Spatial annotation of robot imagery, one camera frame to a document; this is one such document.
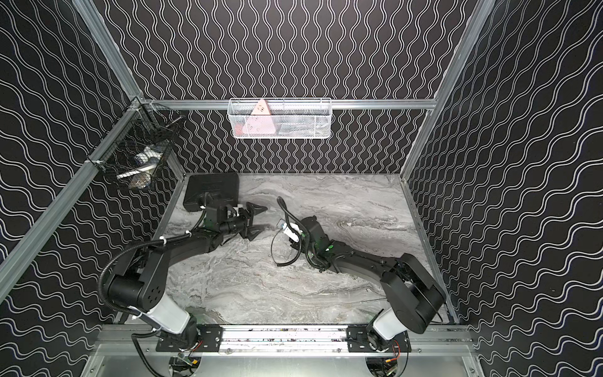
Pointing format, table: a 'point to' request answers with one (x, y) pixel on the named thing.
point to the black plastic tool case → (211, 189)
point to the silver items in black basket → (141, 177)
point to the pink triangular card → (261, 121)
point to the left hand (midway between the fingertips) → (266, 213)
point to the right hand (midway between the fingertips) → (298, 223)
